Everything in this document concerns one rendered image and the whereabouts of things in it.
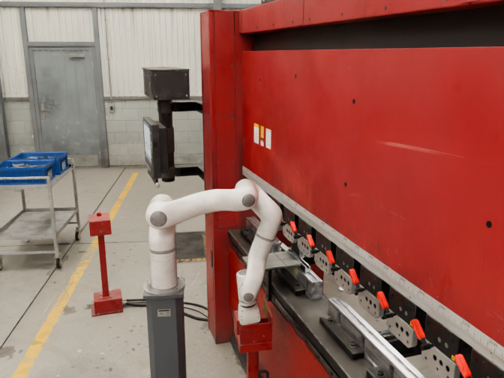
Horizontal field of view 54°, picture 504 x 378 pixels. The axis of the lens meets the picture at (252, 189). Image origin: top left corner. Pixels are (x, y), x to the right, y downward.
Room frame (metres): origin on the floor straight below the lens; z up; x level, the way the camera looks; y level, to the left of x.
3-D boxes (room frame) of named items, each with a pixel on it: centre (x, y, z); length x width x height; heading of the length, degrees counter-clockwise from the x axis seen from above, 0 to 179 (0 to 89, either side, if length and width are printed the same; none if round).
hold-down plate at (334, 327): (1.86, -0.37, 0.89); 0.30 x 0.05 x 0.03; 18
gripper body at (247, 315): (2.14, 0.01, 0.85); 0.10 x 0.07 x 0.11; 100
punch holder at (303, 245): (2.29, -0.29, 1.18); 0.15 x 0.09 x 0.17; 18
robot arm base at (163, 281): (2.11, 0.41, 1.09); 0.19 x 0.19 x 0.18
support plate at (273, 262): (2.41, -0.10, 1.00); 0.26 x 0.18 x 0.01; 108
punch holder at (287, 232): (2.48, -0.23, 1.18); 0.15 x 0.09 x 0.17; 18
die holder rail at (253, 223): (2.98, -0.07, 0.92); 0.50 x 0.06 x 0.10; 18
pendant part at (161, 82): (3.50, 0.60, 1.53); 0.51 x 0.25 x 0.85; 19
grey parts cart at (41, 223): (4.90, 2.23, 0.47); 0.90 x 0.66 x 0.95; 5
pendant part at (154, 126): (3.42, 0.67, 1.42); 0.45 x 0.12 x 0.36; 19
